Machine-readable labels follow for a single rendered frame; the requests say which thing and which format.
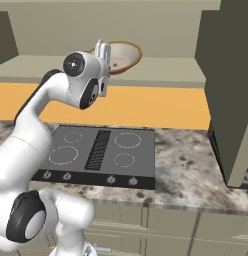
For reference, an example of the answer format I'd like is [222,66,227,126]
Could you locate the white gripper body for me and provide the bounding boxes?
[94,39,112,77]

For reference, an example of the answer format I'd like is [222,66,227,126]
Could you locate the white bowl with brown rim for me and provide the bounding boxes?
[88,41,143,76]

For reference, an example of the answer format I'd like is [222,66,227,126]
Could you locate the olive cabinet door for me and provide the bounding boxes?
[0,11,20,67]
[194,0,248,189]

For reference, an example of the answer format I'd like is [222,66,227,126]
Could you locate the dark grey hob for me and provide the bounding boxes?
[30,124,157,191]

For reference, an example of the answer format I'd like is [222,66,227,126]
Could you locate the black microwave oven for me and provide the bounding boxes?
[207,121,248,190]

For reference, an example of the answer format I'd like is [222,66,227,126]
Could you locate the beige drawer front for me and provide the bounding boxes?
[83,201,151,256]

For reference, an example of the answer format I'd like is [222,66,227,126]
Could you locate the beige cupboard door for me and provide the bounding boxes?
[141,206,201,256]
[189,210,248,256]

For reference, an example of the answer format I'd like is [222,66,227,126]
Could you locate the olive open wall cabinet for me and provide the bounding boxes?
[0,0,224,90]

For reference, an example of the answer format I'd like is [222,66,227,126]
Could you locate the silver drawer handle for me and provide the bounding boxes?
[91,245,113,254]

